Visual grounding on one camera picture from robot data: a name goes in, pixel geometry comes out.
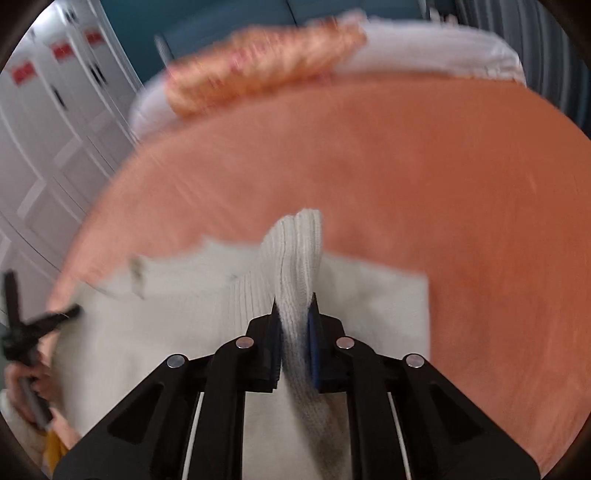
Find grey curtain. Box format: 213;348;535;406
454;0;591;135

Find white knit cherry cardigan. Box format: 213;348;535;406
52;210;430;479

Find orange floral satin pillow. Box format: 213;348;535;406
164;19;367;118

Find person's left hand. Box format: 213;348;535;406
4;362;60;424

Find teal upholstered headboard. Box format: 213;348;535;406
101;0;424;82

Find orange bedspread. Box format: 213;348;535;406
50;74;590;473

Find white wardrobe with red decorations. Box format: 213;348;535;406
1;1;140;318

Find white pillow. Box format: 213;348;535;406
129;10;527;141

